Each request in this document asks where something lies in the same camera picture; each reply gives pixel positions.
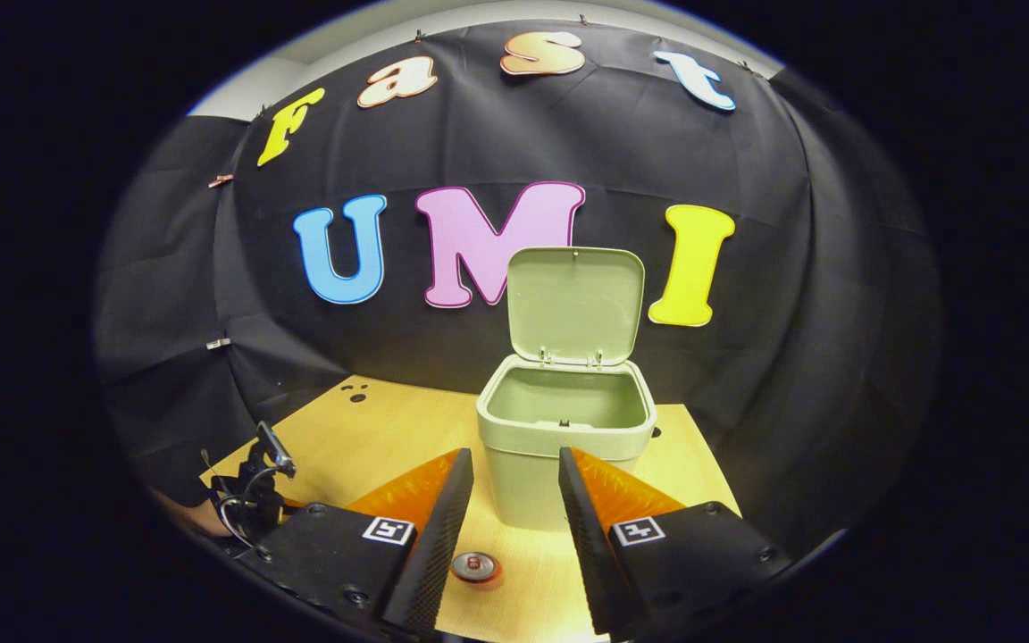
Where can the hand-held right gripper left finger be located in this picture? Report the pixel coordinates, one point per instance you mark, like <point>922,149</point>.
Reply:
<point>443,545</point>

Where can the pink cloth clip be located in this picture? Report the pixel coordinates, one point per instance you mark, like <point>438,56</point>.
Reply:
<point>221,180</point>

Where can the pale green desktop garbage bin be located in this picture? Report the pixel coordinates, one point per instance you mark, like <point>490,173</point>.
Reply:
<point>523,464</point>

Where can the red pop can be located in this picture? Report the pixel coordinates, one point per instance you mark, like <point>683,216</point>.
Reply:
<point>476,566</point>

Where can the black backdrop cloth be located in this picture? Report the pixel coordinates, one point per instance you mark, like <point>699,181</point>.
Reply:
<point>622,134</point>

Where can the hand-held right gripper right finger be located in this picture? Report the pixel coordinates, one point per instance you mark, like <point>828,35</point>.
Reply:
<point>590,554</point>

